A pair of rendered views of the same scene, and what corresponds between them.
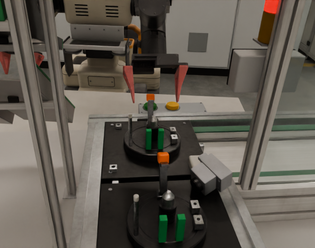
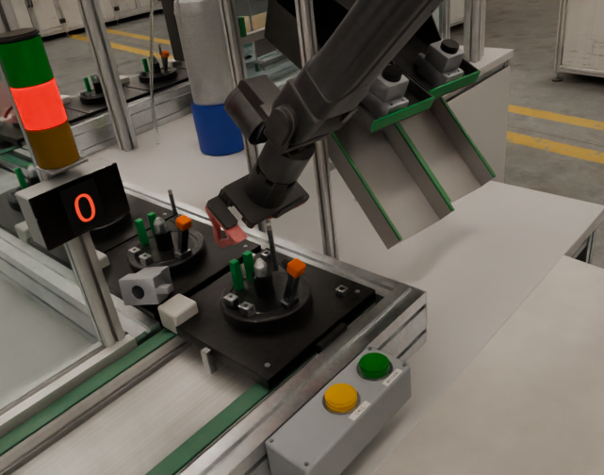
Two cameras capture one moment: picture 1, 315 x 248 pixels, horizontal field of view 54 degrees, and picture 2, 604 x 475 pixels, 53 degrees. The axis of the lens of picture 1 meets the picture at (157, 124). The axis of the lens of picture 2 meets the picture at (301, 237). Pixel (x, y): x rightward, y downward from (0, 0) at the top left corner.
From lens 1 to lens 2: 1.34 m
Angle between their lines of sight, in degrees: 110
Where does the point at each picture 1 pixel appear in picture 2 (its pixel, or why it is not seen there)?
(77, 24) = not seen: outside the picture
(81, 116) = (544, 368)
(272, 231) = not seen: hidden behind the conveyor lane
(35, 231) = not seen: hidden behind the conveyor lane
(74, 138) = (460, 330)
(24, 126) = (551, 293)
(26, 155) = (452, 277)
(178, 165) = (206, 301)
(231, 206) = (120, 307)
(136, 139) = (279, 278)
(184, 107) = (321, 417)
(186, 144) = (222, 331)
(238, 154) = (157, 430)
